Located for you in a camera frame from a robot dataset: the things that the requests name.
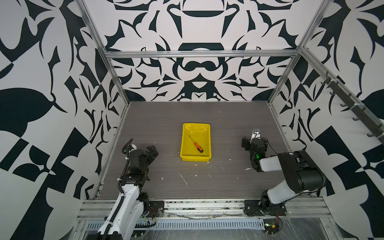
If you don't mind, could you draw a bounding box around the orange black screwdriver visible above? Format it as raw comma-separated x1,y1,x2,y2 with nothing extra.
189,135,204,153

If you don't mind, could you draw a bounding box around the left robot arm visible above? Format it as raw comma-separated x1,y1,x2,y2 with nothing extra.
86,143,159,240

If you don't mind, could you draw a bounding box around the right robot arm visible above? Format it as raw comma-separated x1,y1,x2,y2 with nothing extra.
242,137,327,216

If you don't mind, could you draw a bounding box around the yellow plastic bin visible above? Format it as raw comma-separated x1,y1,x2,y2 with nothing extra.
180,123,212,163

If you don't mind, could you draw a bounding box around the small electronics board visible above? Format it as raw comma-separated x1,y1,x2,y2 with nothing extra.
263,218,283,236

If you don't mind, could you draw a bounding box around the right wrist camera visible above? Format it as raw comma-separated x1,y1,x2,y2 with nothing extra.
251,128,261,140

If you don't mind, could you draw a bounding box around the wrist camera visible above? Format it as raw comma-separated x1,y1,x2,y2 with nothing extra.
251,128,261,140
128,144,137,152

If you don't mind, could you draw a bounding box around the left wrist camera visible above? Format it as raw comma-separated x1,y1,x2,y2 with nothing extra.
128,144,137,152

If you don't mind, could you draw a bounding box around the black corrugated cable hose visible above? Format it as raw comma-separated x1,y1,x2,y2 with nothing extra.
100,137,135,238

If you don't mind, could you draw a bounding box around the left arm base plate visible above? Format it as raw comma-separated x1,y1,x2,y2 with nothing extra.
146,201,165,218

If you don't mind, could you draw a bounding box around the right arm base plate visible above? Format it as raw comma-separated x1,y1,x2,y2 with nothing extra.
244,199,287,217

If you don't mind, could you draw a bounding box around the aluminium front rail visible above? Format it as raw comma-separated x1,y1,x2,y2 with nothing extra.
74,196,331,221

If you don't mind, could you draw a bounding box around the white slotted cable duct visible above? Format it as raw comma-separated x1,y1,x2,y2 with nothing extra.
85,218,266,231

